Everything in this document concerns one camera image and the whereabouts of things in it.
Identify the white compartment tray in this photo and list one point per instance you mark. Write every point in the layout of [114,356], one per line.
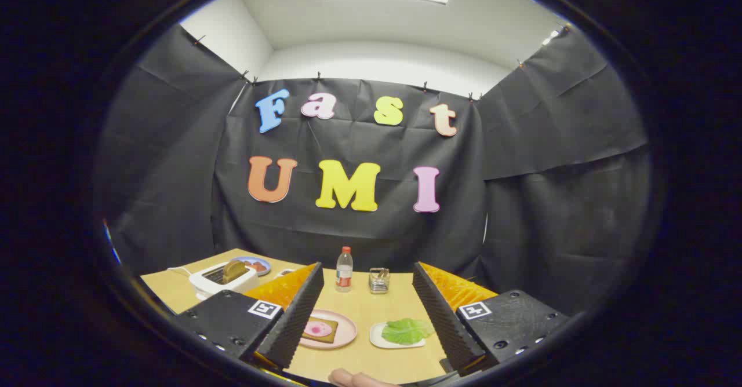
[286,272]

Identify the clear bottle with red cap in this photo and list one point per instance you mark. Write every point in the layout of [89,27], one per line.
[344,274]

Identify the white square plate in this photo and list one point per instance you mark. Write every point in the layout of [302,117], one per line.
[377,338]

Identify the blue plate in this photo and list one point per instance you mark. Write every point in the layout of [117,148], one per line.
[264,269]

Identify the bread slice under ham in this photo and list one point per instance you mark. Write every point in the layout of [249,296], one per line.
[330,338]

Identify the metal cutlery piece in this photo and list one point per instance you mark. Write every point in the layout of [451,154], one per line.
[380,272]

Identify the white toaster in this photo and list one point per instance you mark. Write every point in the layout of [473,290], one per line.
[220,285]

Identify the pink ham slice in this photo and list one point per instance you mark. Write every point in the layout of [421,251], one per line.
[317,329]

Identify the brown meat pieces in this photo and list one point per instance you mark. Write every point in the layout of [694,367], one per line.
[255,266]

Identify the green lettuce leaf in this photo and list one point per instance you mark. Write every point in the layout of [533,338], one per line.
[406,330]

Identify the brown toast bread slice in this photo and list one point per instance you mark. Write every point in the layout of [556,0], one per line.
[234,270]

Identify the pink plate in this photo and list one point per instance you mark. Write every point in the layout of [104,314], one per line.
[346,329]

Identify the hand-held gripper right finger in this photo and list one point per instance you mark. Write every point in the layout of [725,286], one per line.
[440,323]

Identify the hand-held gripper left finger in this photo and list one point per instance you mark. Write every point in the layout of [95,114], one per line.
[298,317]

